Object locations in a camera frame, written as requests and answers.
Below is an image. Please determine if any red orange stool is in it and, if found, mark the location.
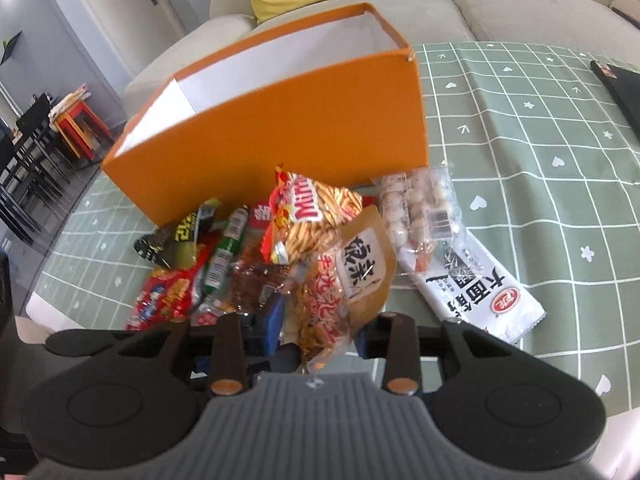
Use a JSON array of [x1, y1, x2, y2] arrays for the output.
[[52, 100, 114, 162]]

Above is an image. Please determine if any white door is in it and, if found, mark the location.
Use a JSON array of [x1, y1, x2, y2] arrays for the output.
[[82, 0, 198, 77]]

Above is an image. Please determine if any black yellow snack packet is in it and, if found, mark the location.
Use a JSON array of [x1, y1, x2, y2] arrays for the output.
[[134, 197, 221, 269]]

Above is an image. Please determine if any black dining chair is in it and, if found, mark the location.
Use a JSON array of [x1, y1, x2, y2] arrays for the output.
[[1, 93, 70, 245]]

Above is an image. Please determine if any beige sofa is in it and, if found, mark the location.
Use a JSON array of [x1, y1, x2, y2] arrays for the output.
[[120, 0, 639, 117]]

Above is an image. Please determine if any clear bag of round snacks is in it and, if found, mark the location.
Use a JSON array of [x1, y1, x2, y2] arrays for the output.
[[374, 165, 465, 280]]

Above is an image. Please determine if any green grid tablecloth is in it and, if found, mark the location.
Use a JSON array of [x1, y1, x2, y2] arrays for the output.
[[25, 40, 639, 415]]

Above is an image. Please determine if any red cartoon snack bag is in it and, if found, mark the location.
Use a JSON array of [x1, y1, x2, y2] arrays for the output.
[[125, 242, 215, 332]]

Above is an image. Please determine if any black notebook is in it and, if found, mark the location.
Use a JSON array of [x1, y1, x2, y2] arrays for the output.
[[590, 61, 640, 136]]

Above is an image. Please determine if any green sausage snack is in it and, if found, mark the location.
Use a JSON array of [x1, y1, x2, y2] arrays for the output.
[[202, 206, 250, 295]]

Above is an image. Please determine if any white spicy strip packet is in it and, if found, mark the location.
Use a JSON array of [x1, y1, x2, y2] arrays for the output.
[[398, 232, 546, 344]]

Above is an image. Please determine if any brown-labelled fried snack bag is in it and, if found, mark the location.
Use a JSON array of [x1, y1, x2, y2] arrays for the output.
[[288, 205, 397, 374]]

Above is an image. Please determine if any red Mimi stick snack bag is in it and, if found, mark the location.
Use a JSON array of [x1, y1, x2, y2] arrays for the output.
[[260, 166, 363, 266]]

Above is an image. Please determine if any orange cardboard box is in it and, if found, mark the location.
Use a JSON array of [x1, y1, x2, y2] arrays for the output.
[[102, 3, 428, 226]]

